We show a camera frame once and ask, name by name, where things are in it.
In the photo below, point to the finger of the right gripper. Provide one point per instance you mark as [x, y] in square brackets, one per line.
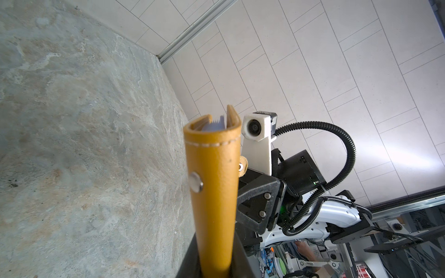
[259, 200]

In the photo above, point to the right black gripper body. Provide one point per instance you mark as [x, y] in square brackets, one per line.
[301, 176]

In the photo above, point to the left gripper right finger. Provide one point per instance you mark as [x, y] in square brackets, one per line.
[243, 266]

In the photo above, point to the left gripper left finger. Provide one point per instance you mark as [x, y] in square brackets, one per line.
[190, 266]

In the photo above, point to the yellow leather card holder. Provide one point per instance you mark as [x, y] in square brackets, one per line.
[213, 155]

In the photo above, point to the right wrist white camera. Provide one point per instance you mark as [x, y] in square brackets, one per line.
[258, 130]

